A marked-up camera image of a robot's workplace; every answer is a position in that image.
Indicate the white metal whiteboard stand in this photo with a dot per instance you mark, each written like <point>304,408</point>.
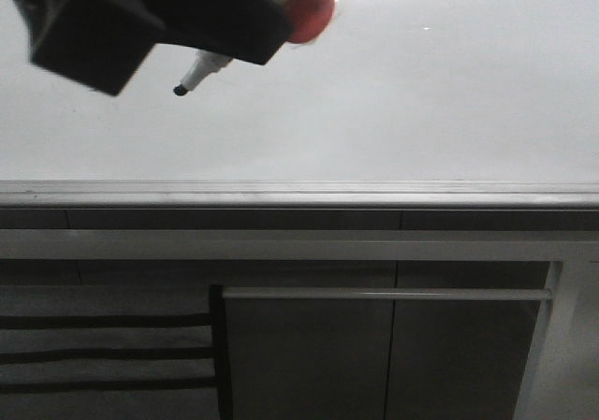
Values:
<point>558,387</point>

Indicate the grey black-striped fabric bin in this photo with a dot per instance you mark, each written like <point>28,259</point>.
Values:
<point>107,352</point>

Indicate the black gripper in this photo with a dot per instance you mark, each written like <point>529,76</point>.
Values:
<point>102,43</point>

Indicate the white whiteboard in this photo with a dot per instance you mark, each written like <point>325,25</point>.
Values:
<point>400,103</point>

